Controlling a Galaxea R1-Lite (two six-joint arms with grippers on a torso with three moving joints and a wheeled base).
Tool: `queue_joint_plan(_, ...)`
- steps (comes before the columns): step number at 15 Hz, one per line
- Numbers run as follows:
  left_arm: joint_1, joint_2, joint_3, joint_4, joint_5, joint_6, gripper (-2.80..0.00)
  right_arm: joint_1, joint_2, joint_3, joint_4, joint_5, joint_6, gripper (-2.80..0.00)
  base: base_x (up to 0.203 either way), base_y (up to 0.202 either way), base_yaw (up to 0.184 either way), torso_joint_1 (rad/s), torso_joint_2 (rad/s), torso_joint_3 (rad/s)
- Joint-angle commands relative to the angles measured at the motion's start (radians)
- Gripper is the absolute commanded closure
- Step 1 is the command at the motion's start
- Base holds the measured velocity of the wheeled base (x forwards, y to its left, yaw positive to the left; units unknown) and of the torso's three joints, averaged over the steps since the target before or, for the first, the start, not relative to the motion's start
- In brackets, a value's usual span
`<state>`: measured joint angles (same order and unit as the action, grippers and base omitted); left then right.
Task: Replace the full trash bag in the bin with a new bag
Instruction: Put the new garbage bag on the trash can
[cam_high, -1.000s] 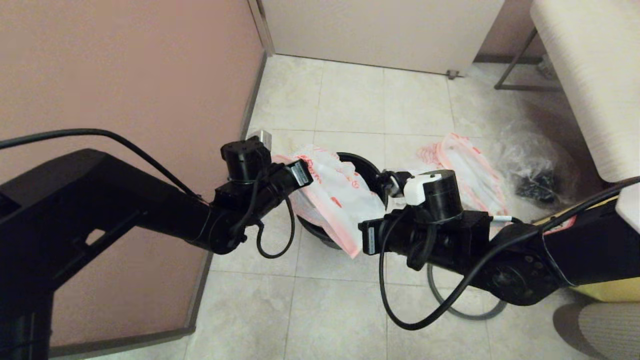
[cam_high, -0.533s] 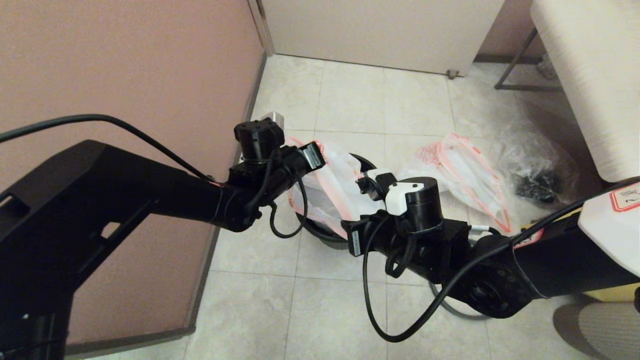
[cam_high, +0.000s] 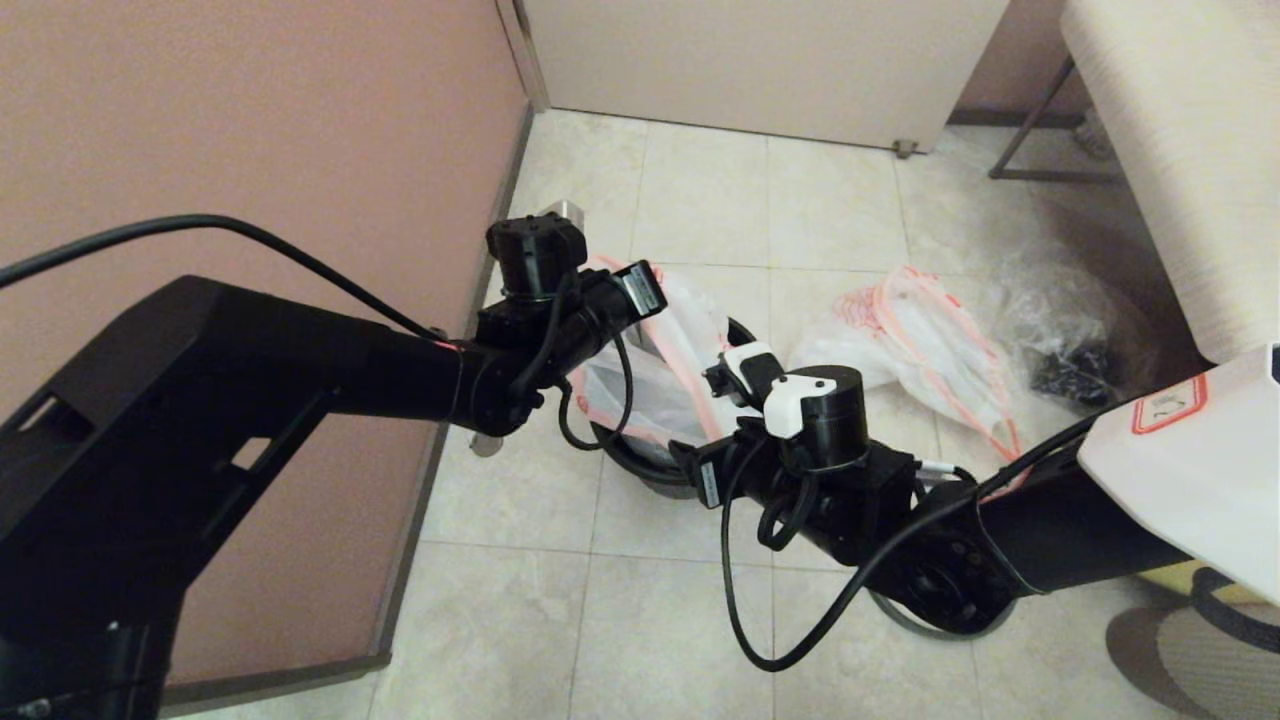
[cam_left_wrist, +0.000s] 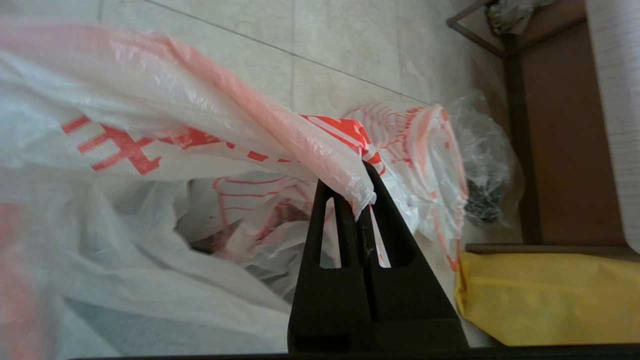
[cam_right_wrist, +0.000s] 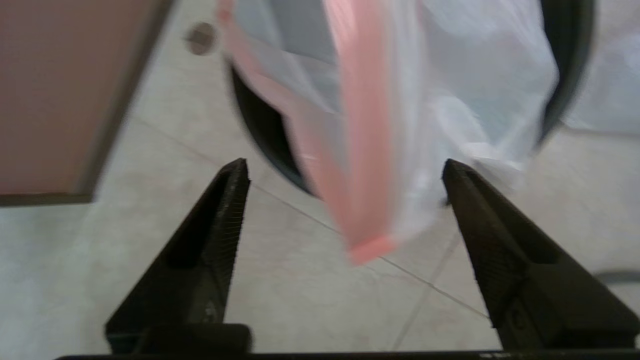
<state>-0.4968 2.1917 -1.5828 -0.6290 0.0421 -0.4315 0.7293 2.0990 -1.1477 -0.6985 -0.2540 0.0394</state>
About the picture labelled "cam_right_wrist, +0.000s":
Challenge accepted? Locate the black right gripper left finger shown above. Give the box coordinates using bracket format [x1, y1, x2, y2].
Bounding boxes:
[104, 158, 252, 354]

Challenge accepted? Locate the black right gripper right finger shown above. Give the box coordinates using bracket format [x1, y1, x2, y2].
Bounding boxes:
[441, 159, 640, 351]

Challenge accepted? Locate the grey bin rim ring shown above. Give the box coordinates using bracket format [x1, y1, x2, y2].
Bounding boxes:
[594, 270, 640, 286]

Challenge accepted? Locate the white red bag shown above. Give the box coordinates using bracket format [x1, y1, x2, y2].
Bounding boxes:
[562, 30, 640, 137]

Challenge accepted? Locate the white red-printed bin liner bag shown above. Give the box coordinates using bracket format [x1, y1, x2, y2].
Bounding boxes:
[217, 0, 560, 266]

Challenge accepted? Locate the black round trash bin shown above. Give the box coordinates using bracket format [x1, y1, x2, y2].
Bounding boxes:
[227, 0, 597, 198]

